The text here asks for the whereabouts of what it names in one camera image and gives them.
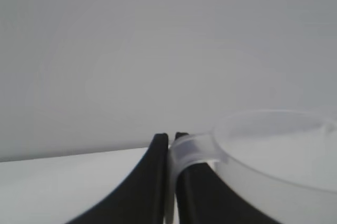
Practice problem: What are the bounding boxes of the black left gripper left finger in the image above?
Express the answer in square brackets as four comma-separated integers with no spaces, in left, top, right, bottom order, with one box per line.
[64,132,170,224]

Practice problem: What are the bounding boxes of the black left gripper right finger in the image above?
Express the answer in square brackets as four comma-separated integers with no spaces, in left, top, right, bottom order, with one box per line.
[174,131,284,224]

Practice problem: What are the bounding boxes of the clear plastic measuring cup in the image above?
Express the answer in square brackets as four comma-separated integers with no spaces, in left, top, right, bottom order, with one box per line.
[168,109,337,224]

